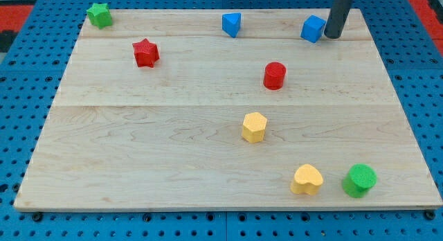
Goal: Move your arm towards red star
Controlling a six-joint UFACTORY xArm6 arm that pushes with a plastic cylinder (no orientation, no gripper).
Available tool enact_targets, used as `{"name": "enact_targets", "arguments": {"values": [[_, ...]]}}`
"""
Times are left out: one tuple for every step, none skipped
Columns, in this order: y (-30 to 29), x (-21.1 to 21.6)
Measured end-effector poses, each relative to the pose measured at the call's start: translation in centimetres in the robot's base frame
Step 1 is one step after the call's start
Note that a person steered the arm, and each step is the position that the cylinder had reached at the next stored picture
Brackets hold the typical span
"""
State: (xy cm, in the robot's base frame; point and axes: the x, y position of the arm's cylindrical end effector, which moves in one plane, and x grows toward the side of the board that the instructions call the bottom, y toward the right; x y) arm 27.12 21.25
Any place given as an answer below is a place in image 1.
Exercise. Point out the red star block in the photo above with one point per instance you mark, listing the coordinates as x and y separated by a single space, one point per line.
146 53

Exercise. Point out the green star block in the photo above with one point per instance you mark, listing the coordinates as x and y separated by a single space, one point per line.
99 15

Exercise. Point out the yellow hexagon block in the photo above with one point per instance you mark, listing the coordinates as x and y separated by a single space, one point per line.
253 127

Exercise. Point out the light wooden board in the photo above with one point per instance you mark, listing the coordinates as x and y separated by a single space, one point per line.
122 138

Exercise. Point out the red cylinder block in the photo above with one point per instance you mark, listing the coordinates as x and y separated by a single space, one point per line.
274 75

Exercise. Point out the blue triangle block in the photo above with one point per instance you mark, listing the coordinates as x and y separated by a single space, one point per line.
231 23

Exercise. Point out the yellow heart block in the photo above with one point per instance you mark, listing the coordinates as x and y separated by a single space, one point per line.
306 180

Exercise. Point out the blue cube block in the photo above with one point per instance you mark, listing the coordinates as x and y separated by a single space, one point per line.
312 28

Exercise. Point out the green cylinder block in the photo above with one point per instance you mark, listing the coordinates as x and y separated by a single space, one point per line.
359 180

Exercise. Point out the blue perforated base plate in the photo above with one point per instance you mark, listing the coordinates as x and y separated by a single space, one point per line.
407 33

